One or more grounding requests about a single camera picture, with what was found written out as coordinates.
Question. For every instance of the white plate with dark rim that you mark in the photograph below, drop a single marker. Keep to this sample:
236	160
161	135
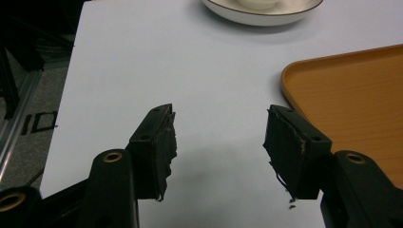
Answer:
263	12

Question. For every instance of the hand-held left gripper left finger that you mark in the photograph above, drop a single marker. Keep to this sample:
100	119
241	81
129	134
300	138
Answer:
152	152

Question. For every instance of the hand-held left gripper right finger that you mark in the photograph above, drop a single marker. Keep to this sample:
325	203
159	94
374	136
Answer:
294	152

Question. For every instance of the metal stand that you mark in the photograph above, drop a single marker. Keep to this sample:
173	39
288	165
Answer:
15	104

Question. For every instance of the orange wooden tray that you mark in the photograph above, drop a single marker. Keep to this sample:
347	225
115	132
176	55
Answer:
351	107

